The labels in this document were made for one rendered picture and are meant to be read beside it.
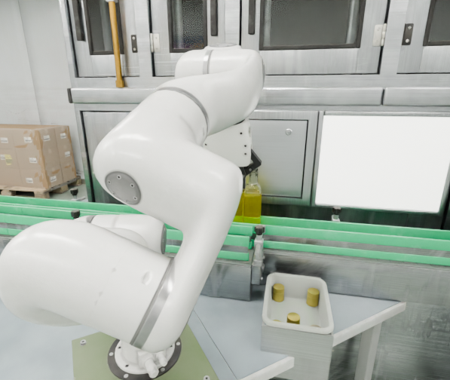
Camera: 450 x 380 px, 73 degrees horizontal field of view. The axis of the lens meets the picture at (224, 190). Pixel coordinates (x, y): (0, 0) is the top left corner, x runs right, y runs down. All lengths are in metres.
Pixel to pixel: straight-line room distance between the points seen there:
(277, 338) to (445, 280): 0.56
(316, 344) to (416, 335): 0.74
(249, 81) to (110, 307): 0.31
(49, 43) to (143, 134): 5.05
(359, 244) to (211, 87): 0.78
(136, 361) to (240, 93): 0.56
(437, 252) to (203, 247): 0.92
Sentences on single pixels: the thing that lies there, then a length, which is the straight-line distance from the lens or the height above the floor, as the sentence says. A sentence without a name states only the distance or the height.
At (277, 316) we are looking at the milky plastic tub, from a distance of 0.94.
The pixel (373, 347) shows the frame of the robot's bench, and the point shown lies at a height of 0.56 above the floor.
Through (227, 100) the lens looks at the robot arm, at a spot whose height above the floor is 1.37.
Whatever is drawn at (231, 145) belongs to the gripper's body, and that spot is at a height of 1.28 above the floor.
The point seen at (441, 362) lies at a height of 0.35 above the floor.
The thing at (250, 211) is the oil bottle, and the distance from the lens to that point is 1.00.
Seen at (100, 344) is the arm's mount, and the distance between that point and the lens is 0.81.
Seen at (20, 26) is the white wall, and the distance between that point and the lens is 5.62.
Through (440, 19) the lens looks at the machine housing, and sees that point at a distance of 1.22.
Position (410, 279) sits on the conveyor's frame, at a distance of 1.11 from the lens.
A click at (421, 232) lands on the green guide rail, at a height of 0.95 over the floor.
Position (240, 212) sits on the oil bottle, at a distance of 1.01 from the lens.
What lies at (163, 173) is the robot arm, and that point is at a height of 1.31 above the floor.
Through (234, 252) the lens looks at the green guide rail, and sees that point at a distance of 0.95.
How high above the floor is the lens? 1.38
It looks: 18 degrees down
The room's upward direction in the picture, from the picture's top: straight up
